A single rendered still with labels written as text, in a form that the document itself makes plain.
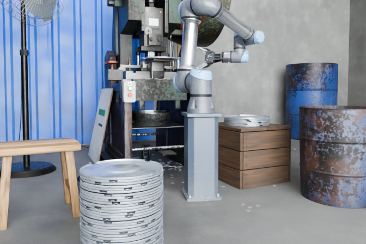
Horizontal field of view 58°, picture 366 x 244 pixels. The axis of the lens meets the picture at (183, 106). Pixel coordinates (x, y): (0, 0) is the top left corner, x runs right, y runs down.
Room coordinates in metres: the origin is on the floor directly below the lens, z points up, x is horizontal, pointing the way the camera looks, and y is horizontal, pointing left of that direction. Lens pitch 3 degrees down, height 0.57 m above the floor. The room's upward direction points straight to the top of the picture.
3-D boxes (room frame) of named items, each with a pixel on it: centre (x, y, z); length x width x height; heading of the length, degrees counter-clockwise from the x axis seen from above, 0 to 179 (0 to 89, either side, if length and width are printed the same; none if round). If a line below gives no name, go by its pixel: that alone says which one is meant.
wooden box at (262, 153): (2.13, -0.41, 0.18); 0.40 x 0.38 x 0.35; 26
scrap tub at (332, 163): (1.75, -0.83, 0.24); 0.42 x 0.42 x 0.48
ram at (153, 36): (2.47, 0.23, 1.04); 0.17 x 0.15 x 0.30; 22
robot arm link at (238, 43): (2.08, -0.36, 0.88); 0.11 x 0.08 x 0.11; 33
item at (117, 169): (1.16, 0.22, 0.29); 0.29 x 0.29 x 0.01
